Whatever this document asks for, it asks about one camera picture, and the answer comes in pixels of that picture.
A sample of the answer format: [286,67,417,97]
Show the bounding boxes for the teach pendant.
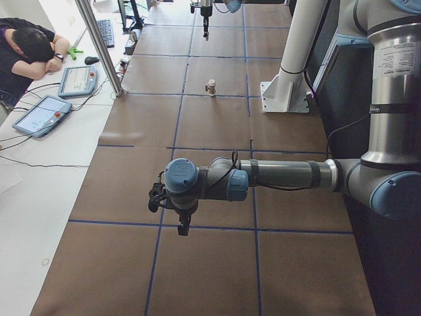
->
[12,95,72,138]
[58,65,97,99]

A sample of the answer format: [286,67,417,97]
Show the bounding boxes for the black keyboard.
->
[96,19,114,48]

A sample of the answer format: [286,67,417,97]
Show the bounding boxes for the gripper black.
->
[175,203,198,236]
[200,6,212,37]

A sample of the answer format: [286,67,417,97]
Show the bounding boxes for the brass valve white PPR ends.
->
[205,79,216,97]

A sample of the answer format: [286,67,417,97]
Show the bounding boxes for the black camera cable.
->
[157,149,310,198]

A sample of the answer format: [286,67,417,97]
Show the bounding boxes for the black computer mouse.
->
[84,56,99,65]

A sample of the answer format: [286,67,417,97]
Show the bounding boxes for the near teach pendant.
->
[12,95,72,138]

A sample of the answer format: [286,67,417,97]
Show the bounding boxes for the seated person black shirt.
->
[1,18,70,111]

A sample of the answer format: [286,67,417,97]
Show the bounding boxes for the white pedestal column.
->
[260,0,328,113]

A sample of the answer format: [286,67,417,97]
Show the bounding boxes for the far teach pendant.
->
[58,65,97,99]

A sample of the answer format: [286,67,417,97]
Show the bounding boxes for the green plastic clamp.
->
[67,46,83,61]

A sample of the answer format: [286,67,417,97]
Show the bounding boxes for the orange black connector strip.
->
[118,59,129,73]

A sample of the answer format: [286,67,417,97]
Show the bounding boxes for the aluminium frame post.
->
[75,0,124,97]

